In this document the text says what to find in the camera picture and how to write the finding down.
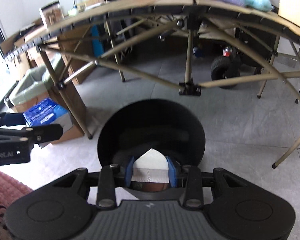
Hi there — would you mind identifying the black cart wheel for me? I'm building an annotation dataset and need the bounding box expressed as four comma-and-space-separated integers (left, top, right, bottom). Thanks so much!
211, 56, 240, 81

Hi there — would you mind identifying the clear jar with snacks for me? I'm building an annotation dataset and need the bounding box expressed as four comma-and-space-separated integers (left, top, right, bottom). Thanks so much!
39, 1, 64, 28

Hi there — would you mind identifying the black round trash bin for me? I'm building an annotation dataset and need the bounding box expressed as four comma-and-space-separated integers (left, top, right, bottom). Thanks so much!
97, 99, 206, 170

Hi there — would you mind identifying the khaki folding camping table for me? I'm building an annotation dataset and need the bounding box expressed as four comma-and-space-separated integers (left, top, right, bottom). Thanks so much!
0, 0, 300, 169

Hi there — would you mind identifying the light blue plush toy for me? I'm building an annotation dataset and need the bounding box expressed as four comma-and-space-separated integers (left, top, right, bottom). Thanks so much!
241, 0, 274, 12

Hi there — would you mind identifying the cardboard box with green liner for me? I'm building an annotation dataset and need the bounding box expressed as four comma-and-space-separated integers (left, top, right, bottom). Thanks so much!
9, 53, 86, 144

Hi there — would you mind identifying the blue tissue pack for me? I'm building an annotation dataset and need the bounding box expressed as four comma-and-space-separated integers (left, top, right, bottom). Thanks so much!
23, 98, 73, 133

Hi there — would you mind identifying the pink floor rug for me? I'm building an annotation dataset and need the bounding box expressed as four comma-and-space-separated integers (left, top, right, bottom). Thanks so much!
0, 171, 32, 220

